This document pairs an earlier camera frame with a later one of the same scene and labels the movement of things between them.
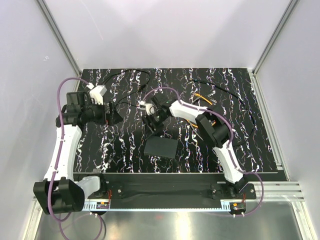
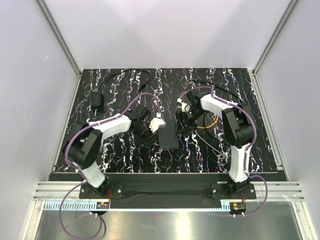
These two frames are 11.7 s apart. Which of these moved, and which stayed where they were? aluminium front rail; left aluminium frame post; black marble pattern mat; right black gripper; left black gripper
Moved: left black gripper; right black gripper
Stayed: black marble pattern mat; left aluminium frame post; aluminium front rail
